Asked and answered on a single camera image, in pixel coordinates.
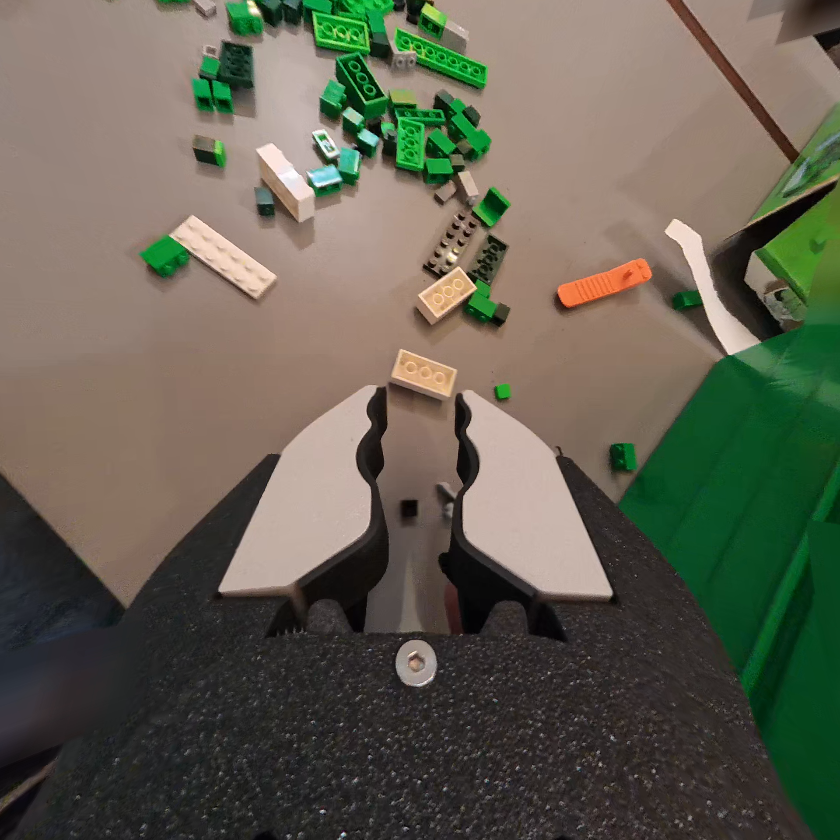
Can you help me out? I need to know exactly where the black studded toy plate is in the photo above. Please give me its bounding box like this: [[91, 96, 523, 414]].
[[423, 209, 480, 277]]

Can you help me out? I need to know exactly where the person's leg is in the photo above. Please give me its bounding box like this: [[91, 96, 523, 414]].
[[0, 470, 132, 769]]

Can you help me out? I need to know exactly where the long green holed plate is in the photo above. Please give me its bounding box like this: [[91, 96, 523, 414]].
[[393, 28, 489, 90]]

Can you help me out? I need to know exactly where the grey desk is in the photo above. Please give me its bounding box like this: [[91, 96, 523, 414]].
[[0, 0, 840, 635]]

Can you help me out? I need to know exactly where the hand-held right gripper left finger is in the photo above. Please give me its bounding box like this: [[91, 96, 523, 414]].
[[217, 385, 391, 635]]

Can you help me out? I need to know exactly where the white studded toy plate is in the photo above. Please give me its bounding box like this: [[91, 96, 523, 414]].
[[168, 214, 278, 301]]

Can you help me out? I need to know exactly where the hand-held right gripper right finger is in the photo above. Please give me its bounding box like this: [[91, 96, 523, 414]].
[[437, 390, 616, 635]]

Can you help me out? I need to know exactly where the cream toy brick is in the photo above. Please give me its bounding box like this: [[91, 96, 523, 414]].
[[390, 348, 459, 399], [416, 265, 479, 326]]

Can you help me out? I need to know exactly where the orange brick separator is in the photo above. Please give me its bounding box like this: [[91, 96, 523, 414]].
[[556, 257, 654, 310]]

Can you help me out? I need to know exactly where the green cardboard toy box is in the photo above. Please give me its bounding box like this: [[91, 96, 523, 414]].
[[619, 118, 840, 840]]

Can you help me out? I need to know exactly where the pile of green toy bricks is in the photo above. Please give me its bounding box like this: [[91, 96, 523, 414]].
[[139, 0, 512, 327]]

